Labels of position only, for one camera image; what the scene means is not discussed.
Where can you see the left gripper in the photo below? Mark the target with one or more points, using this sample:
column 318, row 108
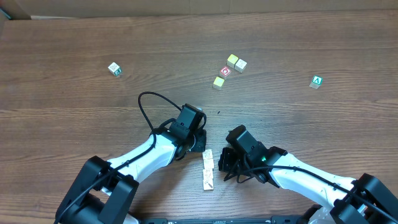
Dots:
column 203, row 144

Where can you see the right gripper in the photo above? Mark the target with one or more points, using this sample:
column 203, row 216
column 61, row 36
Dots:
column 225, row 160

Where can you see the white patterned block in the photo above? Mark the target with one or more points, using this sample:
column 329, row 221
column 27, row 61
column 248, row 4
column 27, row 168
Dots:
column 207, row 154

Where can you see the yellow block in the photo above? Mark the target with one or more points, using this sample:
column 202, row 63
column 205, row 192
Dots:
column 218, row 83
column 231, row 61
column 208, row 163

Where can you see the white block green edge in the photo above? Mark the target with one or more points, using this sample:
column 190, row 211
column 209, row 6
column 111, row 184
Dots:
column 207, row 174

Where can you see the white block red mark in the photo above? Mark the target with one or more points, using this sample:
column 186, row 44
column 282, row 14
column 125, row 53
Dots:
column 208, row 184

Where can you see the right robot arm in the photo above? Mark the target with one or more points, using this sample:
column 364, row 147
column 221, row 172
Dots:
column 338, row 199

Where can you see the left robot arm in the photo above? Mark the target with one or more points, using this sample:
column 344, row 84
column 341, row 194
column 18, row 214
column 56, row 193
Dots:
column 103, row 190

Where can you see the red circle block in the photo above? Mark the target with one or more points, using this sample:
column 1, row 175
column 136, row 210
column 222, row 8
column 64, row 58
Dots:
column 225, row 72

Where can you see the white block far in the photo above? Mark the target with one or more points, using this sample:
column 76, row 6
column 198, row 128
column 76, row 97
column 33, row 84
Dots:
column 240, row 65

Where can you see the white block green side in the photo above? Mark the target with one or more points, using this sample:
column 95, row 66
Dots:
column 115, row 69

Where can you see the green letter block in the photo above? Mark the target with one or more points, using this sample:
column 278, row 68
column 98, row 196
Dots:
column 316, row 82

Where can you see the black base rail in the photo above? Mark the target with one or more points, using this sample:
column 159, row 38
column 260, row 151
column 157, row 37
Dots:
column 276, row 219

